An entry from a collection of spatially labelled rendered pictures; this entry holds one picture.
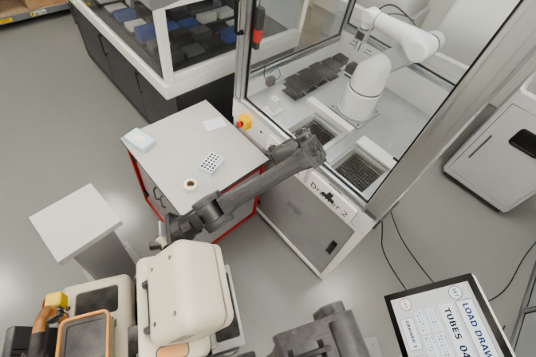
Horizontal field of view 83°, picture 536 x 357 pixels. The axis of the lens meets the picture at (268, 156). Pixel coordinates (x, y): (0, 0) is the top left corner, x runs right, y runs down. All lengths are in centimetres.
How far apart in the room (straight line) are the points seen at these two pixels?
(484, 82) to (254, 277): 175
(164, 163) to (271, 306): 115
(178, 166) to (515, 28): 145
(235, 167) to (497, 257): 225
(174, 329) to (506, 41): 99
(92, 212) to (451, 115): 150
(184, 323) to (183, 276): 10
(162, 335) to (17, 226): 204
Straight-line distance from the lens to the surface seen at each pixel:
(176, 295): 75
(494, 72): 96
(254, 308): 216
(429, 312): 126
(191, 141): 180
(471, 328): 123
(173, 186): 162
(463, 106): 101
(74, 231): 162
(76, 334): 130
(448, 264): 280
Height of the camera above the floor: 211
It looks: 50 degrees down
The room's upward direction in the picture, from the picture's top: 12 degrees clockwise
